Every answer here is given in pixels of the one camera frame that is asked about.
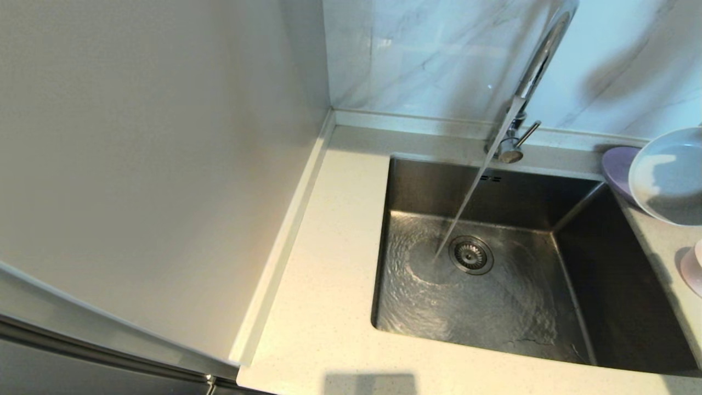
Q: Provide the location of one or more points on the chrome gooseneck faucet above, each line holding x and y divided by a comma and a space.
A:
543, 55

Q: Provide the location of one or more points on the stainless steel sink basin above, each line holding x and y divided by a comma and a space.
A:
493, 318

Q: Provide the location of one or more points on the round metal drain strainer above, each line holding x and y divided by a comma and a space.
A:
471, 255

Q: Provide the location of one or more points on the tall white cabinet grey front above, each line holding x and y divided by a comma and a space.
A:
137, 164

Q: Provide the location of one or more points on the purple plastic plate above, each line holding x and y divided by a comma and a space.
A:
617, 173

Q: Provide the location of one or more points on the pale pink bowl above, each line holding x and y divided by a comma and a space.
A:
693, 271

